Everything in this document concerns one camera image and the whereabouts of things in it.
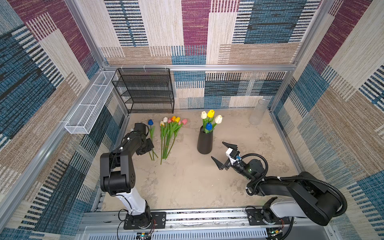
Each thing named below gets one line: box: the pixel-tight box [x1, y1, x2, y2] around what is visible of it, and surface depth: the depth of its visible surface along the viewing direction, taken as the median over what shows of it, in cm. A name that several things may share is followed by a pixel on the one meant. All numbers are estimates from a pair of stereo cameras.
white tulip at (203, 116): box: [201, 111, 208, 133], surface depth 79 cm
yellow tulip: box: [207, 109, 215, 118], surface depth 79 cm
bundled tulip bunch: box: [160, 116, 182, 165], surface depth 107 cm
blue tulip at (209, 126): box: [206, 122, 213, 131], surface depth 76 cm
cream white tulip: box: [213, 114, 223, 129], surface depth 76 cm
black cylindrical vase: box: [197, 125, 215, 155], surface depth 93 cm
